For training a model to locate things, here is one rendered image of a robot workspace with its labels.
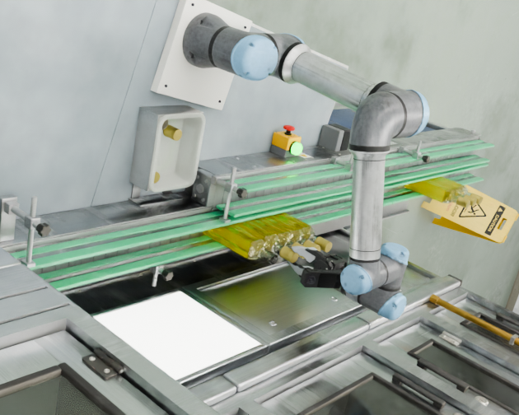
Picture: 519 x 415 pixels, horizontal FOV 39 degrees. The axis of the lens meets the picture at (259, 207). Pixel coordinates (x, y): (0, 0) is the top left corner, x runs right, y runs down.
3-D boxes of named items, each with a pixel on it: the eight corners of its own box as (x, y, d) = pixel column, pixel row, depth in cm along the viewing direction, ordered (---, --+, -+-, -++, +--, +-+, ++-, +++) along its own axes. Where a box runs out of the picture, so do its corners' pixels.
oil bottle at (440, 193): (403, 187, 307) (463, 212, 290) (406, 174, 305) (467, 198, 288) (409, 185, 311) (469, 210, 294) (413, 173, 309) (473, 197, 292)
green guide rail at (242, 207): (215, 207, 219) (234, 217, 214) (216, 204, 219) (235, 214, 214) (474, 156, 348) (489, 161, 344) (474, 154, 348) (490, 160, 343)
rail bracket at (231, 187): (203, 213, 216) (234, 230, 209) (213, 160, 210) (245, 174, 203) (211, 212, 218) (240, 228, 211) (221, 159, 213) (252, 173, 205)
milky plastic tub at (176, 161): (129, 183, 207) (149, 193, 202) (140, 106, 200) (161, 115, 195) (175, 176, 220) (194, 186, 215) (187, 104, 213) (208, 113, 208)
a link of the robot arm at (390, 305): (412, 290, 191) (404, 319, 194) (377, 272, 198) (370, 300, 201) (396, 297, 186) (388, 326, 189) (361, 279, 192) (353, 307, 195)
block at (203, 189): (189, 198, 219) (204, 207, 215) (194, 169, 216) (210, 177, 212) (197, 198, 222) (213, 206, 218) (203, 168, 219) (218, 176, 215)
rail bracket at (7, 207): (-21, 237, 174) (31, 277, 161) (-16, 171, 168) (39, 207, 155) (-2, 234, 178) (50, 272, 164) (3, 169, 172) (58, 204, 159)
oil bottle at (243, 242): (202, 234, 220) (254, 263, 208) (205, 216, 218) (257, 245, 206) (215, 230, 224) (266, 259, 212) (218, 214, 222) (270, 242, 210)
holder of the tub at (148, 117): (126, 199, 210) (144, 209, 205) (139, 106, 200) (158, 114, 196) (171, 192, 222) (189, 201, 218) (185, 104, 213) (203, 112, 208)
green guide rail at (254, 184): (219, 184, 217) (239, 194, 212) (220, 181, 216) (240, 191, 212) (479, 141, 346) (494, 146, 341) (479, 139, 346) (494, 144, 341)
